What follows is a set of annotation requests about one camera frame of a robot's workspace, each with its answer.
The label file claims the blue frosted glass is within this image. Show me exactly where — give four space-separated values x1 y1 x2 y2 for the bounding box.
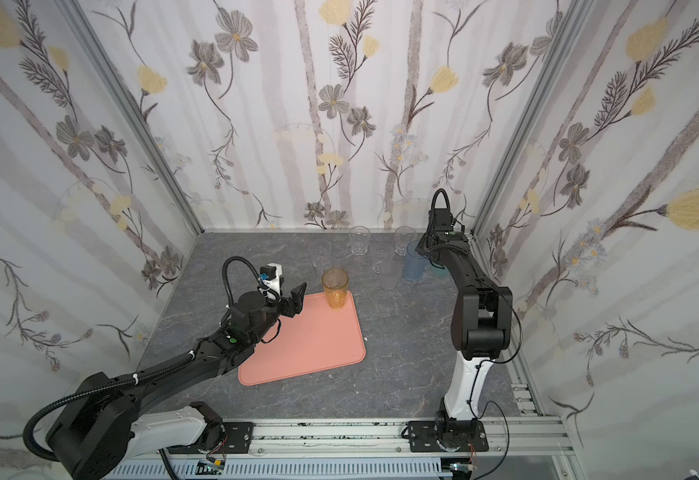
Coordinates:
403 240 429 282

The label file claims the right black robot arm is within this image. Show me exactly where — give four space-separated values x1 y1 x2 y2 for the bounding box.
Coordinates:
417 207 513 452

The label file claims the clear tall faceted glass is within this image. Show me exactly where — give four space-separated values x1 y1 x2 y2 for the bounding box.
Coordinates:
349 225 371 256

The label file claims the clear tall glass back right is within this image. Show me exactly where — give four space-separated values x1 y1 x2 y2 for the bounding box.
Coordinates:
393 226 417 256

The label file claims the clear faceted short glass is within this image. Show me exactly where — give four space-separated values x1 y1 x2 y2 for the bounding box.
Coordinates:
369 242 395 273

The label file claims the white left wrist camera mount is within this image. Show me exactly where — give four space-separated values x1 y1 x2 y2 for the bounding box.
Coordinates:
259 263 283 302

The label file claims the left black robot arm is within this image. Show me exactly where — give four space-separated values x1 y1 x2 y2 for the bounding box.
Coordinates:
23 283 307 479

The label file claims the pink plastic tray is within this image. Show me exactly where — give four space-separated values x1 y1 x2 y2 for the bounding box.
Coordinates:
238 293 367 387

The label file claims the yellow transparent glass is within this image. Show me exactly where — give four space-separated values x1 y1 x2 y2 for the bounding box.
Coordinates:
322 268 349 310

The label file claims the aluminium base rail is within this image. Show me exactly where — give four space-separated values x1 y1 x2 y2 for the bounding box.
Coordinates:
78 416 575 463

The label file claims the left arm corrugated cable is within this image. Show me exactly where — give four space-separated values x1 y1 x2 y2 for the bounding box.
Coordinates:
22 353 195 463

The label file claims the frosted dotted glass centre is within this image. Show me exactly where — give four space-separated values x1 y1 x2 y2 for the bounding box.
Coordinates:
379 259 401 291

